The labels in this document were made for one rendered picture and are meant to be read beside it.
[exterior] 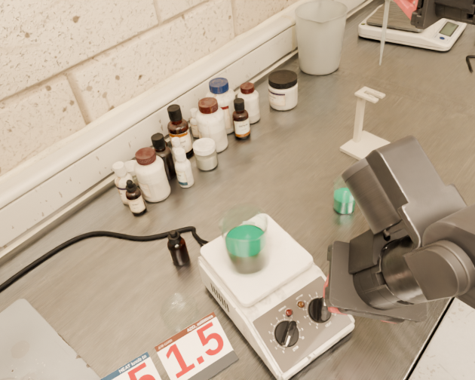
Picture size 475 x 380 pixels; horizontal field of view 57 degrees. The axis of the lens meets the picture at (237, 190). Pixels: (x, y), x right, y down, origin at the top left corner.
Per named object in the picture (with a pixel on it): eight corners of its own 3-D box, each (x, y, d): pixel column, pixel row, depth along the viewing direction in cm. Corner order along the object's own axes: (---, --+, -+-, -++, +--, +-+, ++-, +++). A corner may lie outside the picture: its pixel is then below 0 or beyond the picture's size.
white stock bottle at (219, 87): (224, 116, 103) (217, 72, 95) (243, 124, 99) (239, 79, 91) (205, 129, 99) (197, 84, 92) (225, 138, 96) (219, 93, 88)
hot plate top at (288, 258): (317, 264, 59) (317, 259, 59) (244, 311, 55) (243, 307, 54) (264, 214, 67) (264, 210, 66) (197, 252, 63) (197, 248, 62)
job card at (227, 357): (239, 360, 59) (236, 344, 56) (180, 398, 56) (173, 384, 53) (216, 326, 63) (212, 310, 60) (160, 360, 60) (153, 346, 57)
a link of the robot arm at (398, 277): (357, 243, 39) (398, 221, 33) (405, 220, 41) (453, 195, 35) (396, 316, 37) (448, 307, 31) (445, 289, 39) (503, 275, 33)
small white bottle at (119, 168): (133, 191, 86) (121, 156, 80) (142, 198, 84) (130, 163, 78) (118, 200, 84) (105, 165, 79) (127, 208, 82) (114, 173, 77)
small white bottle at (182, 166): (188, 176, 88) (182, 144, 82) (197, 182, 86) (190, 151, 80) (176, 182, 87) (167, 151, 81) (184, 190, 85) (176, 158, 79)
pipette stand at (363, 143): (396, 148, 88) (406, 92, 79) (372, 167, 84) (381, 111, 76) (363, 133, 93) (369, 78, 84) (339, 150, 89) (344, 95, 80)
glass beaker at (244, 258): (216, 258, 61) (208, 216, 55) (254, 237, 63) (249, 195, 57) (243, 292, 56) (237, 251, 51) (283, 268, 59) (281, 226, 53)
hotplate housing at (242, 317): (356, 332, 60) (361, 299, 54) (280, 389, 55) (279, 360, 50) (260, 236, 74) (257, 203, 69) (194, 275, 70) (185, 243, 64)
